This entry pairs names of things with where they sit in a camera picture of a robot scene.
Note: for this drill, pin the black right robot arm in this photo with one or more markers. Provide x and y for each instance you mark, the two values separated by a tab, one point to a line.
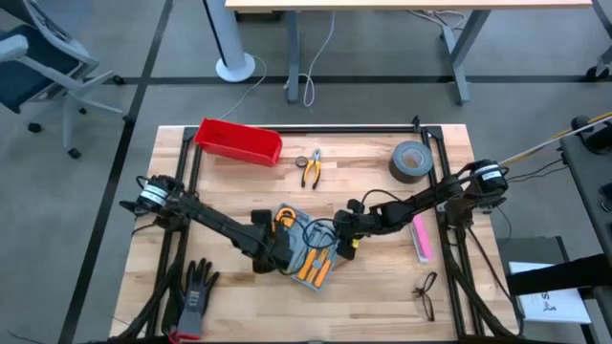
430	198

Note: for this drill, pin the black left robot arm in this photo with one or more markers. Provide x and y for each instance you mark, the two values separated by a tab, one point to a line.
210	222

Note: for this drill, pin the pole with round white base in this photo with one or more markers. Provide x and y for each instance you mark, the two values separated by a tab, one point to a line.
234	67

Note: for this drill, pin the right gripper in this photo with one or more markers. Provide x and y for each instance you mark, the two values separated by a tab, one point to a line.
358	222

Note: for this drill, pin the pink white sanding block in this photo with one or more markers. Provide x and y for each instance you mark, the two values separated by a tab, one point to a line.
423	239

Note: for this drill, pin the black aluminium table frame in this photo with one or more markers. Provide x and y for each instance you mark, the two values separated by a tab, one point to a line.
334	129

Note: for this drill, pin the black grey work glove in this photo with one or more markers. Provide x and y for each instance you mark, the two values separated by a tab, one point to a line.
193	301

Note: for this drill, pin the dark framed eyeglasses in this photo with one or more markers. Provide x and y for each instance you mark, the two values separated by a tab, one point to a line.
421	290

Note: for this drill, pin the orange round object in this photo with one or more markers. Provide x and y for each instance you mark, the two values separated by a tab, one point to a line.
324	273

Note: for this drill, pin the small black tape roll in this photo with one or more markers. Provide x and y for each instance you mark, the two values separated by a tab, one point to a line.
296	161

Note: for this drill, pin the wooden desk with grey legs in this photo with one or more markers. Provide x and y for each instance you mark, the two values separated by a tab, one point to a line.
406	4

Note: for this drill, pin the grey duct tape roll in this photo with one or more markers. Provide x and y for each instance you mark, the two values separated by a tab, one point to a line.
399	169

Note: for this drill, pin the black diagonal frame brace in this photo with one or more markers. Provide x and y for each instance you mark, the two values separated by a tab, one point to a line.
153	306
473	298

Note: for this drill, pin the yellow white rod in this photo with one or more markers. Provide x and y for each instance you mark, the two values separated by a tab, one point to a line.
550	142

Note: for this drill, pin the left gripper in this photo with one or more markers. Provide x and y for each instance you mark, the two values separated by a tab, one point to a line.
265	243

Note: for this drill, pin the black cart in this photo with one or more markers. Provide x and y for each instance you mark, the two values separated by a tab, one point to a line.
588	181

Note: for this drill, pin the white printed paper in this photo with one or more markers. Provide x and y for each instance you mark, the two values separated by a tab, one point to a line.
550	308

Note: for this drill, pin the grey plastic tool case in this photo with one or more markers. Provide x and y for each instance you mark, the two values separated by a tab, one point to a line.
313	231

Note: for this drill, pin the red plastic bin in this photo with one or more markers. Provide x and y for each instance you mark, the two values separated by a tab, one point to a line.
239	143

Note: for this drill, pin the black flat bar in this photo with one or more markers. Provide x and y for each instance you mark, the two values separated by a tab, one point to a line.
554	277

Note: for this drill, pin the grey blue office chair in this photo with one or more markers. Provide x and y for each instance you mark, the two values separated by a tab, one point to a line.
28	71

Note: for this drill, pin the grey chair leg with caster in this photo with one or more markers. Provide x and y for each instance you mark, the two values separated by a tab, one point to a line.
597	72

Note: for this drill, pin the grey floor box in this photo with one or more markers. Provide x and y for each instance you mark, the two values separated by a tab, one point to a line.
526	248

